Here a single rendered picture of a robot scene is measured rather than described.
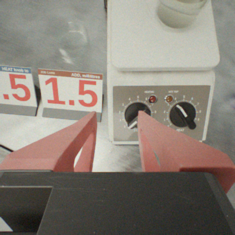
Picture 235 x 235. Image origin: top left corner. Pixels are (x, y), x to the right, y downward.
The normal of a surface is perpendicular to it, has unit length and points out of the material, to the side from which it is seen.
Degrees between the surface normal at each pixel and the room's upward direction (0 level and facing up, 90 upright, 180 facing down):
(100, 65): 0
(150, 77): 30
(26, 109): 0
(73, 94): 40
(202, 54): 0
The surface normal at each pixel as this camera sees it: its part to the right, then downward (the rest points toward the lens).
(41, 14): 0.00, -0.22
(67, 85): -0.06, 0.46
